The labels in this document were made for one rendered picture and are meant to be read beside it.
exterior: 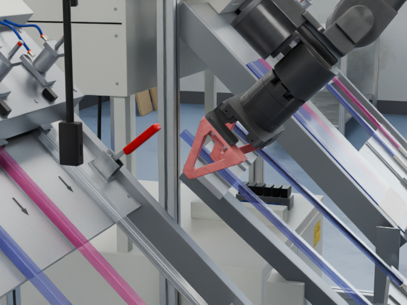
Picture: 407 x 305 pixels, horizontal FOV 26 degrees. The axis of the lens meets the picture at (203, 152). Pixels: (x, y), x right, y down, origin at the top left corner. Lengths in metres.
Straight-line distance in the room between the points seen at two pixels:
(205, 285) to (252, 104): 0.30
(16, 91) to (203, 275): 0.36
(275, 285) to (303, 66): 0.50
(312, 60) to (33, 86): 0.35
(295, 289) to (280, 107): 0.46
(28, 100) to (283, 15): 0.32
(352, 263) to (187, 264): 2.82
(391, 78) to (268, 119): 6.99
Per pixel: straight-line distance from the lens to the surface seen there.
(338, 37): 0.99
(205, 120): 0.99
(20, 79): 1.11
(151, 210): 1.21
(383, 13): 1.01
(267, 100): 1.01
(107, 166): 1.19
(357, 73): 8.03
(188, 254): 1.21
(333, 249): 4.18
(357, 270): 3.91
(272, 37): 1.00
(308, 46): 1.00
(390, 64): 7.98
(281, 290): 1.40
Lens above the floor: 1.30
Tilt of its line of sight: 12 degrees down
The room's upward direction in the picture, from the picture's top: straight up
